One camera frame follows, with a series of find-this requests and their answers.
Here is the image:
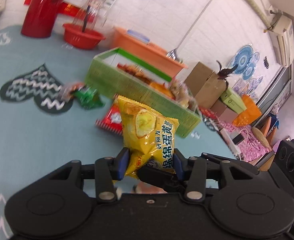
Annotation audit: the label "yellow egg cake bag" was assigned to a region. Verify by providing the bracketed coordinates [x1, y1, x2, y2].
[118, 95, 180, 178]

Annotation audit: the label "red chip bag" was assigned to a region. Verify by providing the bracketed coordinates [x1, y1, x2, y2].
[95, 103, 123, 135]

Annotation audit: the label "pink bean snack bag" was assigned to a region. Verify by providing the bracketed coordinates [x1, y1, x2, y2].
[169, 79, 197, 112]

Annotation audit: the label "orange snack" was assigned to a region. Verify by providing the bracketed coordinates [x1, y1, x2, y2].
[149, 82, 175, 100]

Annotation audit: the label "red peanut snack bag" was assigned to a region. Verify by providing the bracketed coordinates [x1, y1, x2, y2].
[117, 63, 152, 85]

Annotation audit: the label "orange plastic bag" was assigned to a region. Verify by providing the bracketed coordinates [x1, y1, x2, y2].
[232, 94, 262, 127]

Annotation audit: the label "small green wrapped snack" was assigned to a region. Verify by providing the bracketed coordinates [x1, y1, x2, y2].
[57, 82, 105, 109]

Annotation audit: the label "green shoe box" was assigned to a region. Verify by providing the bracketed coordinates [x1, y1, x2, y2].
[220, 88, 247, 114]

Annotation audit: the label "brown cardboard box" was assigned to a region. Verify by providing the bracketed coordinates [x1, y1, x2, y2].
[184, 62, 227, 109]

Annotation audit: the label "green cardboard box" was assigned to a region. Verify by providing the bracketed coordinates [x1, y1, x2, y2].
[85, 48, 202, 138]

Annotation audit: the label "dark purple plant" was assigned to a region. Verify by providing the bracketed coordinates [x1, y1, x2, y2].
[217, 61, 238, 80]

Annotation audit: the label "blue decorative plates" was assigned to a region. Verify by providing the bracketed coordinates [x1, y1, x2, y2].
[227, 44, 260, 81]

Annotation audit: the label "orange plastic basin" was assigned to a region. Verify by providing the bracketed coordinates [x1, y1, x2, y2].
[111, 27, 188, 77]

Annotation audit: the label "blue lidded container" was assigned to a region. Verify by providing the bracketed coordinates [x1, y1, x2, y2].
[126, 29, 150, 43]

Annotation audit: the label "air conditioner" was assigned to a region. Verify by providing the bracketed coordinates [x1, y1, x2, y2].
[267, 13, 294, 67]

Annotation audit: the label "red plastic basket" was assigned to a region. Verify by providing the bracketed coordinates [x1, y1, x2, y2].
[63, 23, 106, 50]

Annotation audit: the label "clear glass pitcher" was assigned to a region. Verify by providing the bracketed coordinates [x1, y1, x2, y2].
[73, 0, 107, 33]

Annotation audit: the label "red thermos jug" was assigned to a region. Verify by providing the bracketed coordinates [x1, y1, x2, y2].
[21, 0, 63, 38]

